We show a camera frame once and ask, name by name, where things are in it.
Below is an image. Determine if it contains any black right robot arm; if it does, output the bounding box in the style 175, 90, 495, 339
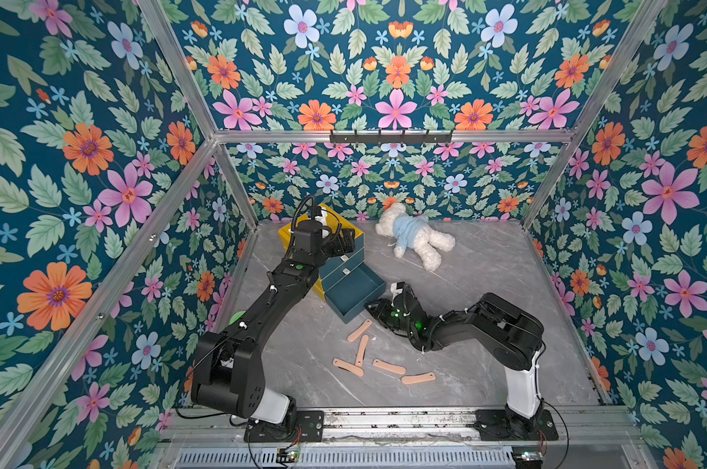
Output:
366, 283, 545, 421

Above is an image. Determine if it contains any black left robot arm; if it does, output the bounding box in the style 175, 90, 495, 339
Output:
191, 195, 355, 426

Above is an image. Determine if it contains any yellow drawer cabinet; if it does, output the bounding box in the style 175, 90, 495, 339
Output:
269, 204, 364, 299

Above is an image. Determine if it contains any white teddy bear blue shirt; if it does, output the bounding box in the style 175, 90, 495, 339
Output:
375, 202, 456, 272

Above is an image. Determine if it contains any green lidded small jar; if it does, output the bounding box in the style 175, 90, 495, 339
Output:
229, 311, 244, 326

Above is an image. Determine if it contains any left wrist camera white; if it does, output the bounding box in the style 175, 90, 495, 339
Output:
309, 205, 332, 238

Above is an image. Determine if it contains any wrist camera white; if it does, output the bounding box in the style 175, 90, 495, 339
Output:
390, 281, 406, 299
309, 205, 332, 238

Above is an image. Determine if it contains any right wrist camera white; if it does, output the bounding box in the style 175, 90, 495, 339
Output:
390, 281, 406, 299

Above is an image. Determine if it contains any black hook rail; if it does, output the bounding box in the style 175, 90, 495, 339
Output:
327, 130, 453, 146

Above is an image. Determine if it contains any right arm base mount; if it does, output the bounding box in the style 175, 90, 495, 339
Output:
474, 406, 560, 442

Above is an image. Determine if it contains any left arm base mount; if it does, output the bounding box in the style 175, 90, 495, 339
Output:
243, 410, 325, 444

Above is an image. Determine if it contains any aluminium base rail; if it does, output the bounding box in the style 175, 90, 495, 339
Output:
150, 406, 657, 468

